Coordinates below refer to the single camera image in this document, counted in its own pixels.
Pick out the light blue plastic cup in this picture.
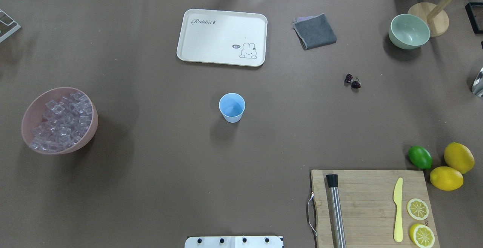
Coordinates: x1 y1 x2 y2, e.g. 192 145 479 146
219 93 246 123

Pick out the clear ice cubes pile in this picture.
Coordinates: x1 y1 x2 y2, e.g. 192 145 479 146
29 91 93 152

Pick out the metal ice scoop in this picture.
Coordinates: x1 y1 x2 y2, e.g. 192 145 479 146
471 68 483 97

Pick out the cream rabbit serving tray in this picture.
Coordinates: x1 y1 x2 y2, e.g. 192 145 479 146
176 9 268 67

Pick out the grey folded cloth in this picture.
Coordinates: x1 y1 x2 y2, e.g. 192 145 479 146
293 13 337 49

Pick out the dark cherry with stem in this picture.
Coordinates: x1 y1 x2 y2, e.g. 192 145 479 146
351 77 361 89

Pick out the steel muddler black tip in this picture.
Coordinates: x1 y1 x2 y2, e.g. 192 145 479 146
326 174 346 248

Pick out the wooden cutting board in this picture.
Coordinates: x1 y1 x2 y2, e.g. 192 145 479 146
311 169 437 248

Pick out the yellow plastic knife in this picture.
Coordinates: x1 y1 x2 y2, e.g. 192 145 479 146
393 177 403 243

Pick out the pink bowl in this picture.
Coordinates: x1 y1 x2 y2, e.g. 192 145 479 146
21 87 98 155

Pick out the green lime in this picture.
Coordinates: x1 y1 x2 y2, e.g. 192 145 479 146
408 145 433 169

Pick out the mint green bowl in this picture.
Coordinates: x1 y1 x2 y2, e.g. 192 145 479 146
388 14 430 50

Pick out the lemon slice upper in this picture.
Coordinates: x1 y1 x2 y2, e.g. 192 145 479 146
406 198 429 221

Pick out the yellow lemon near board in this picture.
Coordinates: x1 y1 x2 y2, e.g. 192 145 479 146
429 166 464 191

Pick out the wooden mug tree stand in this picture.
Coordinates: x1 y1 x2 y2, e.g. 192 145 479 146
408 0 453 37

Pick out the lemon half lower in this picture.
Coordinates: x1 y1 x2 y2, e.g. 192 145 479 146
409 223 436 248

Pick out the yellow lemon far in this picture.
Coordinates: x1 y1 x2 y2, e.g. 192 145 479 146
443 142 475 174

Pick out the black tray at edge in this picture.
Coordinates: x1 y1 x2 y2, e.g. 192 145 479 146
465 2 483 34

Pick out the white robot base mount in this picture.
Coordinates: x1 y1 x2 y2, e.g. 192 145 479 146
184 236 284 248

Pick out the white wire cup rack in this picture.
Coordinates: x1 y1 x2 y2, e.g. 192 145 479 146
0 10 21 43

